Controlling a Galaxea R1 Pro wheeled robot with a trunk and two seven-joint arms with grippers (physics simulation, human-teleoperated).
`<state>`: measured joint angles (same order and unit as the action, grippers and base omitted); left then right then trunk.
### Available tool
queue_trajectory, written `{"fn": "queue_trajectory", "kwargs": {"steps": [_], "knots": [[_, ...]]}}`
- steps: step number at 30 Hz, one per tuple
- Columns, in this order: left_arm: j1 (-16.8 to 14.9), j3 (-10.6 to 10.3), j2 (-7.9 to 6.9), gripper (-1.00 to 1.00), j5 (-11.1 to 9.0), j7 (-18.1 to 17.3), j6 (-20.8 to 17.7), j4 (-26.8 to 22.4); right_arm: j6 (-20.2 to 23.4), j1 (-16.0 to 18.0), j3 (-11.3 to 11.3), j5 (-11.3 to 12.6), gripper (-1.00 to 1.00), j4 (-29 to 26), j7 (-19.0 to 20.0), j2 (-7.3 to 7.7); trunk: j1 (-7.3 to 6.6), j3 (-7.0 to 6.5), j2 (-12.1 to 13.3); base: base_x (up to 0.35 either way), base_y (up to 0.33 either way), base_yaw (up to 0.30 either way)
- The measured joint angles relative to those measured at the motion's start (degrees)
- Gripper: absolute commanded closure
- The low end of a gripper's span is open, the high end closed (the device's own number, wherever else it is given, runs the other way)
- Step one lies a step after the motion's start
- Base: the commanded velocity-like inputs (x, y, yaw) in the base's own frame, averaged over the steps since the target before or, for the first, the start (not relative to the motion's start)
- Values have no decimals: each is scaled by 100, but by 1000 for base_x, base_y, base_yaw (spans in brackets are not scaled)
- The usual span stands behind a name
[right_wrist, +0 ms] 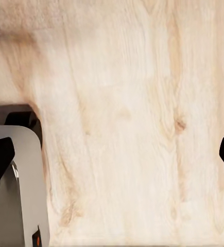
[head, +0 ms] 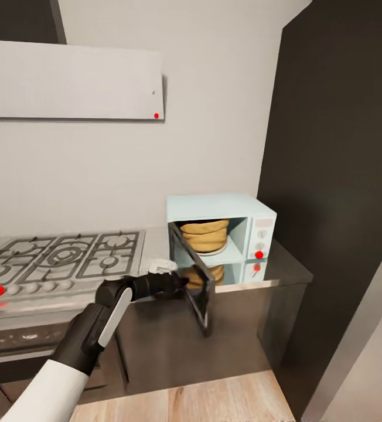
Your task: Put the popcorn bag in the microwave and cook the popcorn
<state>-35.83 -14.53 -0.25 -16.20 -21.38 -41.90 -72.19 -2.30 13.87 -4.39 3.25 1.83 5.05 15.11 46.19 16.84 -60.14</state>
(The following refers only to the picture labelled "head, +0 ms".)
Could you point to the fridge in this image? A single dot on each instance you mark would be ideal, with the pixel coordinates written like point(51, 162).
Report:
point(322, 174)

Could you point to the oven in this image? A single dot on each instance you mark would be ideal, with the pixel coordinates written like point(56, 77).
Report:
point(26, 343)

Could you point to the burner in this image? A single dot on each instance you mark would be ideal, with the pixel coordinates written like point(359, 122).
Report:
point(64, 264)

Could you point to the microwave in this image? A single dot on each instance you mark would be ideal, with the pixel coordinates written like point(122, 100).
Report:
point(249, 235)

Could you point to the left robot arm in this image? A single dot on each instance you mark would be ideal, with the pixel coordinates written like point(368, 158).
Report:
point(53, 394)

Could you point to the popcorn bag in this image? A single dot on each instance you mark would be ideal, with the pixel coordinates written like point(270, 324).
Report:
point(205, 235)

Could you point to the range hood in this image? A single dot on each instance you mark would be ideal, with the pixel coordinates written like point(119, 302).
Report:
point(41, 76)

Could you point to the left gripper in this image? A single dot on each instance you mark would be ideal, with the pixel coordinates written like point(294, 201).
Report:
point(165, 282)

